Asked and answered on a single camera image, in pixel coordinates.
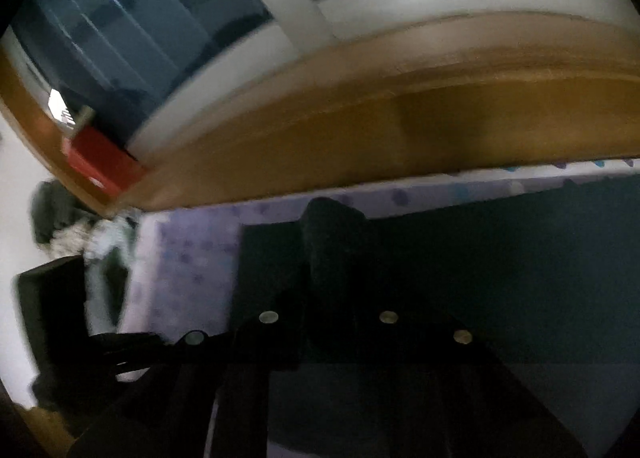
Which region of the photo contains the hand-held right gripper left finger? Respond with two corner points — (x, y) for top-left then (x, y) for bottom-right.
(67, 287), (307, 458)

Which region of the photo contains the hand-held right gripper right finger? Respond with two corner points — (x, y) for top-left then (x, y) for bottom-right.
(349, 302), (589, 458)

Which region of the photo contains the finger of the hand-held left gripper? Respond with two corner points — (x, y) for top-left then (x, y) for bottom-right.
(89, 332), (167, 355)
(104, 350), (162, 377)

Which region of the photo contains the dark teal garment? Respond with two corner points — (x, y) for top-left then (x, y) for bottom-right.
(235, 178), (640, 458)

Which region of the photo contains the white patterned cloth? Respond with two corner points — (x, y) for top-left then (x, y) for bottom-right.
(50, 215), (133, 261)

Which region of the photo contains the bed with purple dotted sheet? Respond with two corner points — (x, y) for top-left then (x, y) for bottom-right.
(117, 157), (640, 458)

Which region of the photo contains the dark grey jacket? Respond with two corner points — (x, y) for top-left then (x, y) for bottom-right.
(30, 180), (77, 245)

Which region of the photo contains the red box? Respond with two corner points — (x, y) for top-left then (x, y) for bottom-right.
(64, 125), (149, 200)

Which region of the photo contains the window with white frame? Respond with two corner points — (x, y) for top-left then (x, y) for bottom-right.
(0, 0), (640, 159)

